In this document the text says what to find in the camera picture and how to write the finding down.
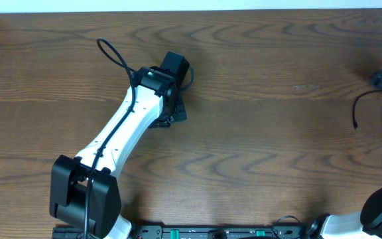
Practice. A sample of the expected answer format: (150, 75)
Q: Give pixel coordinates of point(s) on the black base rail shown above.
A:
(284, 227)

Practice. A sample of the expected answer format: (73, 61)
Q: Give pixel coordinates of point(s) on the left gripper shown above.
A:
(178, 113)

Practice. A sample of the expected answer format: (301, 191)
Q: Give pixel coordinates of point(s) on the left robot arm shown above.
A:
(84, 189)

